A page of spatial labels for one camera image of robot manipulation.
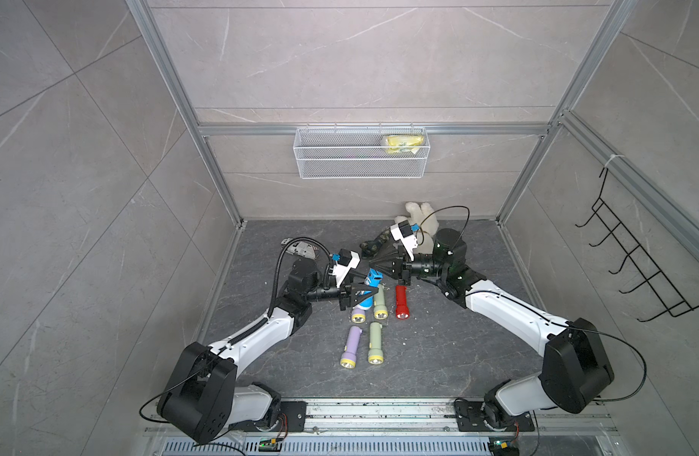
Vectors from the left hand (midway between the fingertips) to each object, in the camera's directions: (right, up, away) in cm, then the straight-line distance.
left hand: (377, 284), depth 71 cm
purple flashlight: (-5, -13, +17) cm, 22 cm away
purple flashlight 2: (-8, -22, +10) cm, 26 cm away
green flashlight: (+2, -11, +19) cm, 22 cm away
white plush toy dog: (+21, +19, +38) cm, 48 cm away
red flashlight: (+10, -12, +19) cm, 24 cm away
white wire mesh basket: (-4, +43, +29) cm, 52 cm away
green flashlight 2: (0, -21, +10) cm, 24 cm away
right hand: (-1, +4, -1) cm, 5 cm away
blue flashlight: (-1, +2, -3) cm, 4 cm away
